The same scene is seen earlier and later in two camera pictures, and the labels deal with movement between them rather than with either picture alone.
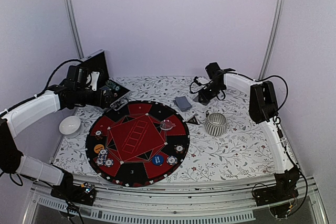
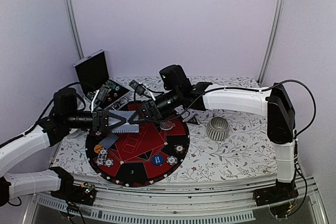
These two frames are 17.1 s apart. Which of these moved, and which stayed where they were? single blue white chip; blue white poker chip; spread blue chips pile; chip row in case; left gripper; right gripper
Moved: right gripper; left gripper
Stayed: blue white poker chip; single blue white chip; chip row in case; spread blue chips pile
